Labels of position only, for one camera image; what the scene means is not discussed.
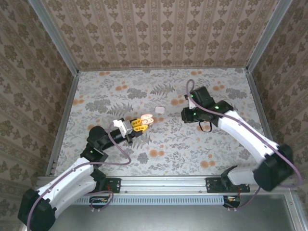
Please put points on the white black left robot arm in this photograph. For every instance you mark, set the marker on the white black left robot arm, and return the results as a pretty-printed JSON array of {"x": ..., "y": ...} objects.
[{"x": 72, "y": 178}]

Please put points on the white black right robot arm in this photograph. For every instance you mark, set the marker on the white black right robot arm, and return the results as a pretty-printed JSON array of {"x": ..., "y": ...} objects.
[{"x": 245, "y": 137}]

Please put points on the small pale rounded square box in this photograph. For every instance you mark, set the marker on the small pale rounded square box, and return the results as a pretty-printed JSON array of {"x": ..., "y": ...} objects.
[{"x": 160, "y": 110}]

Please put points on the floral printed tablecloth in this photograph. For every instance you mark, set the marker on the floral printed tablecloth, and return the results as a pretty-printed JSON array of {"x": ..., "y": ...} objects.
[{"x": 168, "y": 149}]

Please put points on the black connector board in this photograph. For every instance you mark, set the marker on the black connector board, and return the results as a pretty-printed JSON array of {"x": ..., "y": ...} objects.
[
  {"x": 99, "y": 201},
  {"x": 232, "y": 201}
]

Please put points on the grey metal shelf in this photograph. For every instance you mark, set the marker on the grey metal shelf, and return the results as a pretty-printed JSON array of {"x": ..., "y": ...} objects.
[{"x": 168, "y": 219}]

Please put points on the aluminium side profile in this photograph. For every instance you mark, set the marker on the aluminium side profile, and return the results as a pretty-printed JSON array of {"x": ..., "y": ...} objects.
[{"x": 294, "y": 211}]

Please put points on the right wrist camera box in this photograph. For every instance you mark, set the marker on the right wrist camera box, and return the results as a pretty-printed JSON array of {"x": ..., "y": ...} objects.
[{"x": 190, "y": 103}]

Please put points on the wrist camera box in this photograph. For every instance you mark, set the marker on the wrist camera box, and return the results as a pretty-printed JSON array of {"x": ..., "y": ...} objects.
[
  {"x": 120, "y": 125},
  {"x": 190, "y": 103}
]

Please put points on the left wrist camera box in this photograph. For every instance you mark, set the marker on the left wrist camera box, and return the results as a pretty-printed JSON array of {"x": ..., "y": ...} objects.
[{"x": 120, "y": 125}]

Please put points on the aluminium table side rail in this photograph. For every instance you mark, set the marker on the aluminium table side rail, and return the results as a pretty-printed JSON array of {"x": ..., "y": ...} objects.
[
  {"x": 258, "y": 103},
  {"x": 64, "y": 120}
]

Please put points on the aluminium table end rail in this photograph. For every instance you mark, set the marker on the aluminium table end rail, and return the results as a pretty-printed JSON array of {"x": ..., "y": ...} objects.
[{"x": 168, "y": 69}]

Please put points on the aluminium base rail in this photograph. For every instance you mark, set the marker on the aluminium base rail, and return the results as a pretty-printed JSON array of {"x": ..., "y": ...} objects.
[{"x": 163, "y": 185}]

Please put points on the aluminium frame post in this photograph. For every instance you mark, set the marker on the aluminium frame post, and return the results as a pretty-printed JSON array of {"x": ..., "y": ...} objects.
[
  {"x": 55, "y": 36},
  {"x": 267, "y": 36}
]

